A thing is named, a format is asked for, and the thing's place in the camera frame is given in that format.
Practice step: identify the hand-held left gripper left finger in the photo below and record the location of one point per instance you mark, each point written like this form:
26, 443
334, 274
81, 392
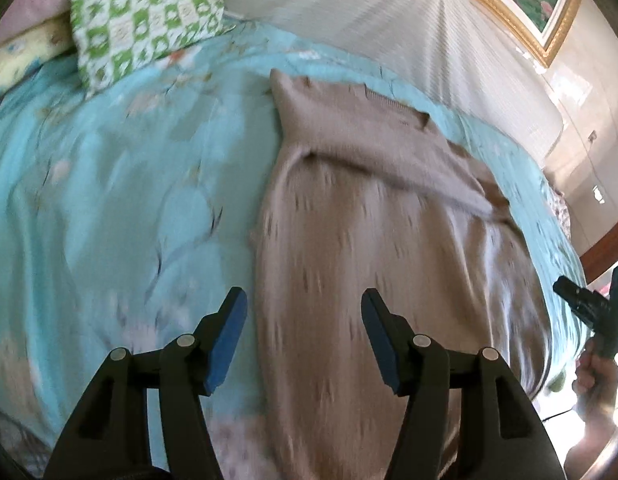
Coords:
228, 340

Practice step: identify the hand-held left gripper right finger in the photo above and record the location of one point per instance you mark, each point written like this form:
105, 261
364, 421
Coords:
383, 340

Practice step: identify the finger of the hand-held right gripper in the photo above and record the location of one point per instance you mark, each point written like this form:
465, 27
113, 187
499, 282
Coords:
575, 296

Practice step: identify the beige knit sweater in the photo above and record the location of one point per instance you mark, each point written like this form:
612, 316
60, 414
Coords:
369, 230

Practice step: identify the person's right hand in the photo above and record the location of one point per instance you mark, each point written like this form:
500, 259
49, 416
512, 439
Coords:
596, 385

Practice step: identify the turquoise floral bed blanket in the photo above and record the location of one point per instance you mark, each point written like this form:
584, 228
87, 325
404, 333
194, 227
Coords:
114, 200

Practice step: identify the green checkered pillow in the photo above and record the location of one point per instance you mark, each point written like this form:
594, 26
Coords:
141, 15

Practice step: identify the yellow printed pillow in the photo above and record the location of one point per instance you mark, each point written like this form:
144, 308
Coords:
21, 60

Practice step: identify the pink pillow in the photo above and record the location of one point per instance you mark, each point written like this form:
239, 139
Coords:
31, 10

